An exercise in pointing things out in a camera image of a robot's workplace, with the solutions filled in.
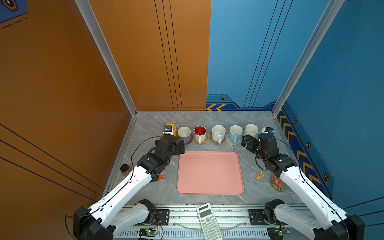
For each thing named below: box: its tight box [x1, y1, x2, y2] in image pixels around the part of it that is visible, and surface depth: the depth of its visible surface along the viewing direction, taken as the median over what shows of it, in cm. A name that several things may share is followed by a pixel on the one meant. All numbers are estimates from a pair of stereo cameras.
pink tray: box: [177, 151, 245, 195], surface depth 92 cm
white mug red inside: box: [193, 125, 207, 144], surface depth 100 cm
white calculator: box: [196, 202, 224, 240], surface depth 72 cm
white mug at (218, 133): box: [211, 124, 226, 144], surface depth 100 cm
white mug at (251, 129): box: [244, 123, 259, 137], surface depth 101 cm
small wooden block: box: [254, 171, 266, 181], surface depth 87 cm
